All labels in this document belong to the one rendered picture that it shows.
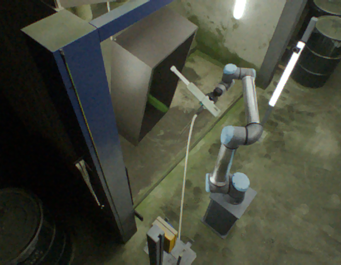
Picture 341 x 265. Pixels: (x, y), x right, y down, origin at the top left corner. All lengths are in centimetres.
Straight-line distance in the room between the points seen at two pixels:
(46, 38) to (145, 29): 118
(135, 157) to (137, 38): 164
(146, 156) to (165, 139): 34
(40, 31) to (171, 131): 263
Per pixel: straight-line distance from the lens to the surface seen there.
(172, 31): 212
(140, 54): 190
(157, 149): 329
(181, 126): 351
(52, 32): 102
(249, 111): 188
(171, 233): 132
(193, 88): 197
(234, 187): 221
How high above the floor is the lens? 282
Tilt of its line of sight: 53 degrees down
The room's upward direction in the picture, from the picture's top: 4 degrees clockwise
